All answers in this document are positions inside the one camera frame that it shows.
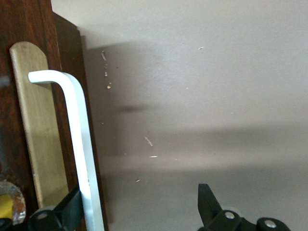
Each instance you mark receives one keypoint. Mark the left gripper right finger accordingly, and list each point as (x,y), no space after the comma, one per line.
(211,211)

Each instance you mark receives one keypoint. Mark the dark brown wooden cabinet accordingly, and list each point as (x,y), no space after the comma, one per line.
(69,60)

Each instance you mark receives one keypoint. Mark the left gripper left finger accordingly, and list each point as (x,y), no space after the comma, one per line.
(62,216)

